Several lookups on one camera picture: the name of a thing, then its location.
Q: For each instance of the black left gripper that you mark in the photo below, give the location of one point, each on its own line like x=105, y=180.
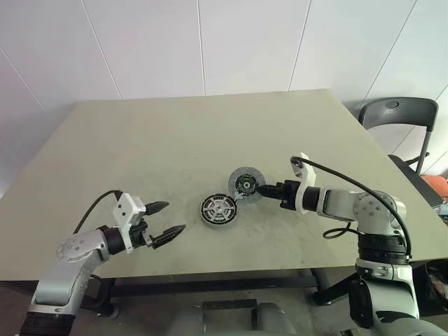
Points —
x=138, y=234

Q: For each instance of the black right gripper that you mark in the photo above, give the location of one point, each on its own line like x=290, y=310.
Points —
x=287, y=192

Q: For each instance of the grey round motor end plate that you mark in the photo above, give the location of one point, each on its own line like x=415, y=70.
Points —
x=236, y=178

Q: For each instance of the silver black-rimmed motor rotor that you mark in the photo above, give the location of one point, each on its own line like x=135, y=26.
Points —
x=218, y=209

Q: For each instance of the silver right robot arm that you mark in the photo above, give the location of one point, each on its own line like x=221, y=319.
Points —
x=374, y=206

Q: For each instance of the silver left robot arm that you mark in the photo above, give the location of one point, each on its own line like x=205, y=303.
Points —
x=77, y=246

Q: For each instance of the grey rounded robot body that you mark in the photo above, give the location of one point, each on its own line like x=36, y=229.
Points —
x=269, y=318

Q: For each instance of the grey folding chair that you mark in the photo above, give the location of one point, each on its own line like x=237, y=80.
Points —
x=399, y=113

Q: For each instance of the orange object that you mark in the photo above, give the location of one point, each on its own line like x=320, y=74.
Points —
x=435, y=185

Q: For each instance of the pale blue small object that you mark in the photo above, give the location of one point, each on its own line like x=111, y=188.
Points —
x=441, y=209

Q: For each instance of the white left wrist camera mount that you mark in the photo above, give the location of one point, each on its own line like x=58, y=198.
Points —
x=126, y=208

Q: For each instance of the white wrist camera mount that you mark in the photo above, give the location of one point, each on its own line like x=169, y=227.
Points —
x=308, y=175
x=126, y=208

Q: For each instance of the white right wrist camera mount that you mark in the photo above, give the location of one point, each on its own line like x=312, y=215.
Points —
x=308, y=175

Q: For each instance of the black table frame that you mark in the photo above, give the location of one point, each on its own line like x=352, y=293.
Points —
x=210, y=285

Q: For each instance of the black rectangular bracket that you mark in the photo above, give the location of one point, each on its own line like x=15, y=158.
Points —
x=227, y=304

